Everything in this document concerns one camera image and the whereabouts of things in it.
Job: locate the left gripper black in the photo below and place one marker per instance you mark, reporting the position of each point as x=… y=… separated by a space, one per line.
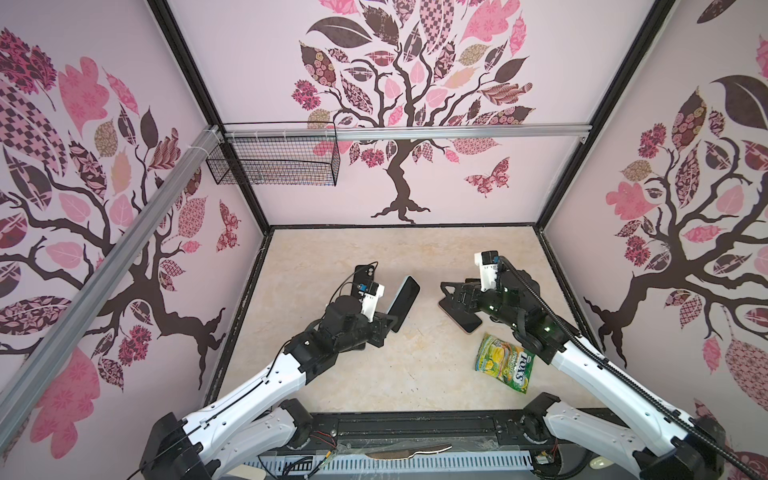
x=379 y=323

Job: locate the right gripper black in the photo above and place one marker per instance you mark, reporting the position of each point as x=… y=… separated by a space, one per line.
x=472 y=290

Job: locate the black phone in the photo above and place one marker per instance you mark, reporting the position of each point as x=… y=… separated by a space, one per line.
x=403 y=302
x=466 y=320

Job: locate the black phone case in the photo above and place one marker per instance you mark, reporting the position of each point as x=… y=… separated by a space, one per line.
x=363 y=275

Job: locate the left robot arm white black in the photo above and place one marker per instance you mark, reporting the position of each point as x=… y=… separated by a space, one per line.
x=261 y=414

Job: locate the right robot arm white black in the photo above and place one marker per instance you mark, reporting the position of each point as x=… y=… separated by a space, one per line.
x=654 y=440

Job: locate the green yellow candy bag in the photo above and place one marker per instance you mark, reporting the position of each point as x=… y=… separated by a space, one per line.
x=509 y=364

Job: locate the wooden knife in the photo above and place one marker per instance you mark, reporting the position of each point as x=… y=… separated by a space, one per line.
x=409 y=453

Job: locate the white spoon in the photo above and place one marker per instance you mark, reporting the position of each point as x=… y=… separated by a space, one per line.
x=599 y=463

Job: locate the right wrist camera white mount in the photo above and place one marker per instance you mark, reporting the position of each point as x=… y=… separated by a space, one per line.
x=488 y=264

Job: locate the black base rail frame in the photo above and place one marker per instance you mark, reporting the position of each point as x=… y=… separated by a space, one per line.
x=467 y=431

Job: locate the white perforated cable tray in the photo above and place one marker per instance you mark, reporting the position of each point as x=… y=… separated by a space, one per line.
x=447 y=462

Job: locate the aluminium rail back wall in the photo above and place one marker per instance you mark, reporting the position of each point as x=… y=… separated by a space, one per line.
x=421 y=133

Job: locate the aluminium rail wall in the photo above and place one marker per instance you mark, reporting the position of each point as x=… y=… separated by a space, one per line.
x=44 y=363
x=421 y=133

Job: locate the black wire basket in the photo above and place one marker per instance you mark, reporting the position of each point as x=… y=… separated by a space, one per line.
x=287 y=153

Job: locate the aluminium rail left wall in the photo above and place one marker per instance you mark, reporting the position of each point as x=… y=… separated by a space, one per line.
x=44 y=363

